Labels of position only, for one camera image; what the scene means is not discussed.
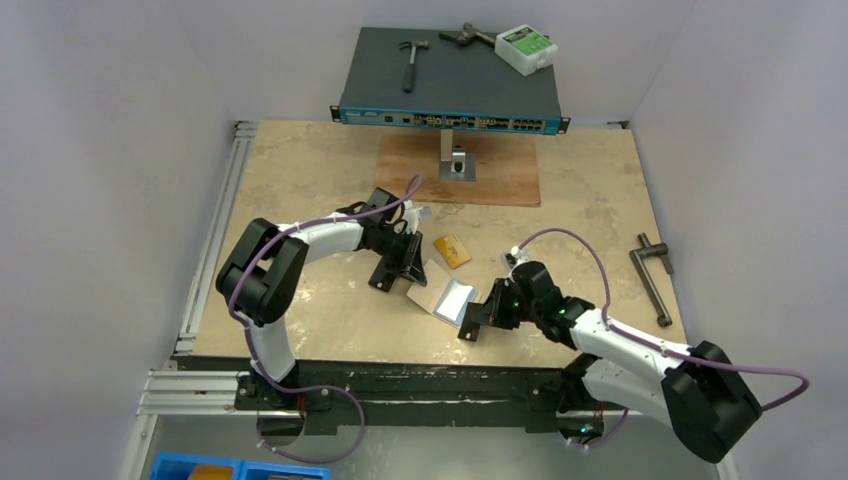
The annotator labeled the gold credit card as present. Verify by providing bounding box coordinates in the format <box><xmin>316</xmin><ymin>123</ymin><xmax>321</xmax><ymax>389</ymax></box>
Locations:
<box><xmin>433</xmin><ymin>233</ymin><xmax>472</xmax><ymax>269</ymax></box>

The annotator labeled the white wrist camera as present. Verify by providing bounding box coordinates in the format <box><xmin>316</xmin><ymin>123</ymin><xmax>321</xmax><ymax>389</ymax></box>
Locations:
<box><xmin>400</xmin><ymin>201</ymin><xmax>431</xmax><ymax>233</ymax></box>
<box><xmin>503</xmin><ymin>246</ymin><xmax>527</xmax><ymax>269</ymax></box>

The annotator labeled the dark pliers tool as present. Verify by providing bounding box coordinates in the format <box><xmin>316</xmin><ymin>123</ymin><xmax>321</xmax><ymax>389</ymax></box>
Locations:
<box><xmin>438</xmin><ymin>22</ymin><xmax>496</xmax><ymax>49</ymax></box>

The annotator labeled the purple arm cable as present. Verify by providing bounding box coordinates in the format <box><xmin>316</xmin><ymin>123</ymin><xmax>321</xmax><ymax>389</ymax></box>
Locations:
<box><xmin>516</xmin><ymin>227</ymin><xmax>811</xmax><ymax>452</ymax></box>
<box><xmin>226</xmin><ymin>173</ymin><xmax>425</xmax><ymax>465</ymax></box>

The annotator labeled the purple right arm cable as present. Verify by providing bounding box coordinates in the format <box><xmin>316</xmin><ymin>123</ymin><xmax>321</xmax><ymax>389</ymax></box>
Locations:
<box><xmin>516</xmin><ymin>227</ymin><xmax>811</xmax><ymax>452</ymax></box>

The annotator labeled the aluminium frame rail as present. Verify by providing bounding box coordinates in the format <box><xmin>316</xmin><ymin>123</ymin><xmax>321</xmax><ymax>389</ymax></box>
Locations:
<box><xmin>135</xmin><ymin>120</ymin><xmax>723</xmax><ymax>417</ymax></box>

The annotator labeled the metal stand base bracket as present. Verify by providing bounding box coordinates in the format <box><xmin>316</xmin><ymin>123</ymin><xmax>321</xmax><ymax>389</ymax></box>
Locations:
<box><xmin>439</xmin><ymin>129</ymin><xmax>477</xmax><ymax>182</ymax></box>

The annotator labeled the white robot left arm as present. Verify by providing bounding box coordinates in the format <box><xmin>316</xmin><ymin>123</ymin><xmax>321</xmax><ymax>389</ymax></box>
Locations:
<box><xmin>215</xmin><ymin>188</ymin><xmax>428</xmax><ymax>409</ymax></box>

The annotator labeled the small hammer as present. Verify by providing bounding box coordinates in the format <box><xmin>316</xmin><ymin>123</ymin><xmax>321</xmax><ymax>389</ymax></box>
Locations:
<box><xmin>398</xmin><ymin>40</ymin><xmax>430</xmax><ymax>93</ymax></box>

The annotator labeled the blue plastic bin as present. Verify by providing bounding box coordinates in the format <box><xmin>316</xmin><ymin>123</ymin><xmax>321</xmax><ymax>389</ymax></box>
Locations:
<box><xmin>148</xmin><ymin>452</ymin><xmax>332</xmax><ymax>480</ymax></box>

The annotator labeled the brown plywood board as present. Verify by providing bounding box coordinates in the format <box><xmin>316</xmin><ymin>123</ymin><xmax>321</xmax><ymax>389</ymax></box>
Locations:
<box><xmin>376</xmin><ymin>134</ymin><xmax>541</xmax><ymax>207</ymax></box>

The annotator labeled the tan leather card holder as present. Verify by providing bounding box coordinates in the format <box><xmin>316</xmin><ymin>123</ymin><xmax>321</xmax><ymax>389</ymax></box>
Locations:
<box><xmin>406</xmin><ymin>259</ymin><xmax>479</xmax><ymax>328</ymax></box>

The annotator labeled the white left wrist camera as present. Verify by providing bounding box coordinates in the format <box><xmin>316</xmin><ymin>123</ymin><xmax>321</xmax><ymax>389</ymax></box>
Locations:
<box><xmin>400</xmin><ymin>201</ymin><xmax>431</xmax><ymax>233</ymax></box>

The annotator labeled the blue network switch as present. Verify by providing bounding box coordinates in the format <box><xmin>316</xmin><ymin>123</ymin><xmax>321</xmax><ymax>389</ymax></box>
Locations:
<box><xmin>330</xmin><ymin>27</ymin><xmax>571</xmax><ymax>135</ymax></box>

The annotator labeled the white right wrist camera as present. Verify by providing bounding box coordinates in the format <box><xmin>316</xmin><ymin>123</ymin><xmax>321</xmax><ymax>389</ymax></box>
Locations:
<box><xmin>503</xmin><ymin>246</ymin><xmax>527</xmax><ymax>269</ymax></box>

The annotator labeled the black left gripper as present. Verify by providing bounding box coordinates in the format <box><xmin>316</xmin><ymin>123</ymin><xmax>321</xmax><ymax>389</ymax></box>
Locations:
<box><xmin>372</xmin><ymin>226</ymin><xmax>426</xmax><ymax>286</ymax></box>

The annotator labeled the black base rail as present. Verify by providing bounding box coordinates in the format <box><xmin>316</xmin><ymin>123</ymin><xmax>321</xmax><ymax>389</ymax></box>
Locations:
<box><xmin>172</xmin><ymin>356</ymin><xmax>627</xmax><ymax>436</ymax></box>

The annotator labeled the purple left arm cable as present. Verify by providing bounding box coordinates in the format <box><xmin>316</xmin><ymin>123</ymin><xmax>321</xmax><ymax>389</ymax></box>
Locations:
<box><xmin>226</xmin><ymin>173</ymin><xmax>425</xmax><ymax>465</ymax></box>

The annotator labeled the white green box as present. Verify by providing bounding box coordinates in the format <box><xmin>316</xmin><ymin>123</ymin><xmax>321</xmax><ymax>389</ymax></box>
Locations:
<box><xmin>494</xmin><ymin>24</ymin><xmax>558</xmax><ymax>76</ymax></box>

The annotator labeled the metal door handle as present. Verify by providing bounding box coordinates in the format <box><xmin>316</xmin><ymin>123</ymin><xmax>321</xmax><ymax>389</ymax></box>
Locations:
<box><xmin>629</xmin><ymin>233</ymin><xmax>674</xmax><ymax>328</ymax></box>

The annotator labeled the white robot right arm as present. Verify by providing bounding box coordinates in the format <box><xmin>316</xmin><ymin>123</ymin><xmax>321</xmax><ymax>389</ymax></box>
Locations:
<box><xmin>459</xmin><ymin>261</ymin><xmax>763</xmax><ymax>463</ymax></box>

